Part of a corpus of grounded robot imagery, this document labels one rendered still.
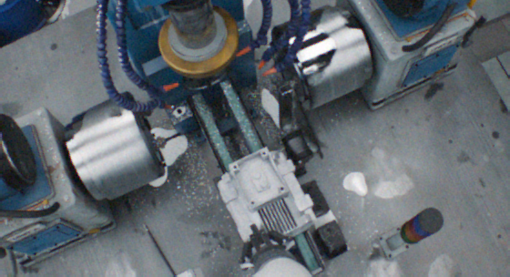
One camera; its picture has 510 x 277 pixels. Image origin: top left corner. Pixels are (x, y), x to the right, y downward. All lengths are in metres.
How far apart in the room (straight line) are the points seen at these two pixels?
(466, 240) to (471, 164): 0.24
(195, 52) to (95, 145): 0.37
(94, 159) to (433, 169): 1.00
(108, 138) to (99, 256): 0.46
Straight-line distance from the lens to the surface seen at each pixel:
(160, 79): 1.45
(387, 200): 1.64
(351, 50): 1.40
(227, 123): 1.64
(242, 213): 1.34
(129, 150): 1.34
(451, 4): 1.37
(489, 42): 2.89
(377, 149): 1.68
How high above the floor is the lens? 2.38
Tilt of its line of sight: 71 degrees down
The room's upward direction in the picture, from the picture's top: 8 degrees counter-clockwise
